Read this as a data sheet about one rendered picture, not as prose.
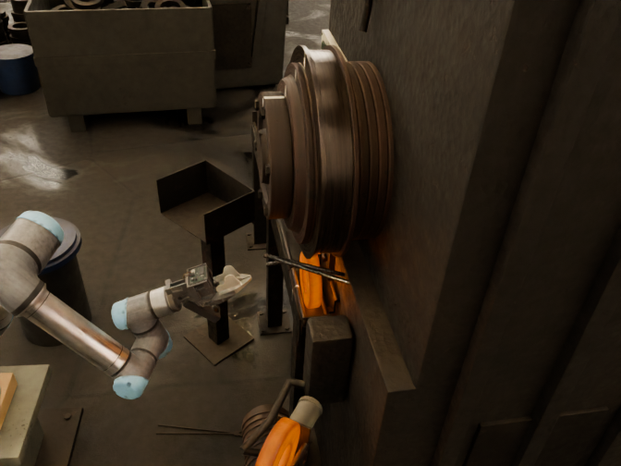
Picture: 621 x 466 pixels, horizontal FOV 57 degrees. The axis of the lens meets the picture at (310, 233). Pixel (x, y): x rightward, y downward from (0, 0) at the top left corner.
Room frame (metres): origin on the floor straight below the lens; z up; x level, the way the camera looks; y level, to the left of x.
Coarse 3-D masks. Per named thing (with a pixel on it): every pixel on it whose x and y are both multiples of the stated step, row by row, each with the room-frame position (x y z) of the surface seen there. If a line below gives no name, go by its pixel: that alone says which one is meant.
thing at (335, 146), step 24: (312, 72) 1.06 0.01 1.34; (336, 72) 1.09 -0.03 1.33; (312, 96) 1.04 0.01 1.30; (336, 96) 1.03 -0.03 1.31; (336, 120) 0.99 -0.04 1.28; (336, 144) 0.96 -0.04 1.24; (336, 168) 0.94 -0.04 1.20; (336, 192) 0.93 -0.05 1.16; (336, 216) 0.92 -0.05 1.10; (312, 240) 0.96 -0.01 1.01; (336, 240) 0.94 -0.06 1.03
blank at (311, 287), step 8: (304, 256) 1.15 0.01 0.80; (312, 264) 1.12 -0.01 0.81; (304, 272) 1.17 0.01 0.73; (304, 280) 1.16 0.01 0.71; (312, 280) 1.08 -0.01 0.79; (320, 280) 1.09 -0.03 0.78; (304, 288) 1.14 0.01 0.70; (312, 288) 1.07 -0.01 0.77; (320, 288) 1.08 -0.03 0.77; (304, 296) 1.13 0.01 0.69; (312, 296) 1.07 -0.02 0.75; (320, 296) 1.07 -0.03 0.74; (312, 304) 1.07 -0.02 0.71; (320, 304) 1.08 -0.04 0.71
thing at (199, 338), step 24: (192, 168) 1.71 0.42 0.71; (216, 168) 1.71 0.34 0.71; (168, 192) 1.63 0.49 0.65; (192, 192) 1.70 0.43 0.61; (216, 192) 1.71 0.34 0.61; (240, 192) 1.62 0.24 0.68; (168, 216) 1.58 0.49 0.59; (192, 216) 1.58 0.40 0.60; (216, 216) 1.46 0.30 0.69; (240, 216) 1.53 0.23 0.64; (216, 240) 1.55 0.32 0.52; (216, 264) 1.54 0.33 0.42; (192, 336) 1.57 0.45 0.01; (216, 336) 1.53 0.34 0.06; (240, 336) 1.59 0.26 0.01; (216, 360) 1.46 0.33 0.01
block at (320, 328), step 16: (320, 320) 0.93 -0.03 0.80; (336, 320) 0.94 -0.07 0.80; (320, 336) 0.89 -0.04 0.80; (336, 336) 0.89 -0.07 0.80; (352, 336) 0.90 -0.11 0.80; (304, 352) 0.93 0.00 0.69; (320, 352) 0.87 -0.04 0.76; (336, 352) 0.88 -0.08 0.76; (304, 368) 0.92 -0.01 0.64; (320, 368) 0.87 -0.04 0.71; (336, 368) 0.88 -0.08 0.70; (320, 384) 0.87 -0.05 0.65; (336, 384) 0.88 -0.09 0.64; (320, 400) 0.87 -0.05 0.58; (336, 400) 0.88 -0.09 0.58
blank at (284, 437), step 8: (280, 424) 0.67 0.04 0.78; (288, 424) 0.67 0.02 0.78; (296, 424) 0.68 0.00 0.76; (272, 432) 0.65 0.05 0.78; (280, 432) 0.65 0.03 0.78; (288, 432) 0.65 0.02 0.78; (296, 432) 0.68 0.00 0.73; (272, 440) 0.63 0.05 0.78; (280, 440) 0.63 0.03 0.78; (288, 440) 0.65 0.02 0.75; (296, 440) 0.69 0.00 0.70; (264, 448) 0.61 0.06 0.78; (272, 448) 0.61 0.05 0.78; (280, 448) 0.62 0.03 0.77; (288, 448) 0.66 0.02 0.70; (296, 448) 0.69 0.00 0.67; (264, 456) 0.60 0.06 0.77; (272, 456) 0.60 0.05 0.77; (280, 456) 0.62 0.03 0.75; (288, 456) 0.66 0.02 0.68; (256, 464) 0.59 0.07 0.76; (264, 464) 0.59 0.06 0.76; (272, 464) 0.59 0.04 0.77; (280, 464) 0.64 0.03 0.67; (288, 464) 0.66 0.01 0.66
